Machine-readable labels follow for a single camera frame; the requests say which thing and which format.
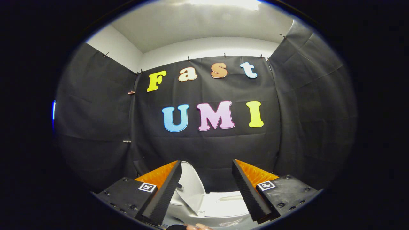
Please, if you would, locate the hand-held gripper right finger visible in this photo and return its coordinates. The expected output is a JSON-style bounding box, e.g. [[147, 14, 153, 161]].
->
[[232, 159, 321, 224]]

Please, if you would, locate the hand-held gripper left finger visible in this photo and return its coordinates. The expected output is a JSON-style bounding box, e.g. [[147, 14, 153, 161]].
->
[[96, 160, 182, 226]]

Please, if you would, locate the white toilet lid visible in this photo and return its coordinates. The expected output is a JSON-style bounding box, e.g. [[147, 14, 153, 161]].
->
[[174, 161, 206, 216]]

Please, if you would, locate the white toilet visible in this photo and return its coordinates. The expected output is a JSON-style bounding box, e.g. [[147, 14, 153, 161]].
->
[[168, 191, 256, 229]]

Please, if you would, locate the black backdrop cloth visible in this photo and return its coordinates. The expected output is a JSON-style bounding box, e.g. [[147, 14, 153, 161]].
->
[[54, 19, 357, 194]]

